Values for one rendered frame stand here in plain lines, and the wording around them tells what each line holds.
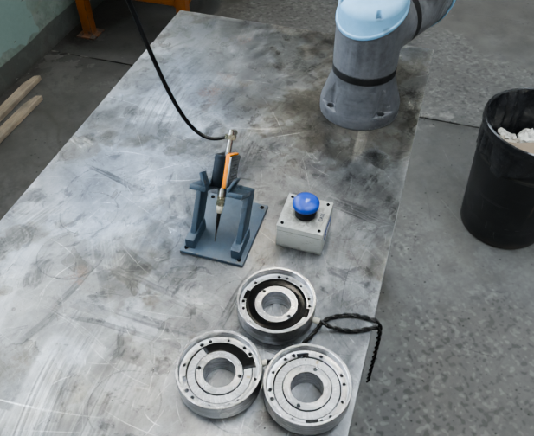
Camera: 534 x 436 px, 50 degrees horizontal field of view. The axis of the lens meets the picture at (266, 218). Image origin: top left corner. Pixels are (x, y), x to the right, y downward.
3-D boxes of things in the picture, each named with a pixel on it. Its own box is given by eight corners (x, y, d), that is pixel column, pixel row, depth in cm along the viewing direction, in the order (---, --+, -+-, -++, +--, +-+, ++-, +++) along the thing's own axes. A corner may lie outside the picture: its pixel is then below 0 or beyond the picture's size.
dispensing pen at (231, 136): (200, 242, 84) (217, 128, 80) (210, 236, 88) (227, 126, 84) (215, 246, 84) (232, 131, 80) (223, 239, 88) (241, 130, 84)
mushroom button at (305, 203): (314, 234, 86) (316, 212, 82) (288, 228, 87) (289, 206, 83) (320, 216, 88) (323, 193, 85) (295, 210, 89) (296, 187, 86)
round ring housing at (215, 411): (189, 435, 68) (184, 420, 65) (170, 358, 75) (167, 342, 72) (273, 408, 70) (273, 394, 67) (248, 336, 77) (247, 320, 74)
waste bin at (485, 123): (552, 269, 185) (610, 169, 153) (446, 245, 192) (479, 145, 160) (550, 196, 207) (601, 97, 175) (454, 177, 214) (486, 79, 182)
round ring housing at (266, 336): (225, 335, 77) (223, 317, 74) (254, 276, 84) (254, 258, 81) (299, 360, 75) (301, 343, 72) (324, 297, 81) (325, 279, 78)
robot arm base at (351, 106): (330, 78, 118) (333, 34, 111) (403, 91, 115) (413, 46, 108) (311, 122, 108) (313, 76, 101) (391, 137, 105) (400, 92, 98)
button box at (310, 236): (321, 255, 86) (323, 234, 83) (275, 245, 88) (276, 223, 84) (333, 217, 92) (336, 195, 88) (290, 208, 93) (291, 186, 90)
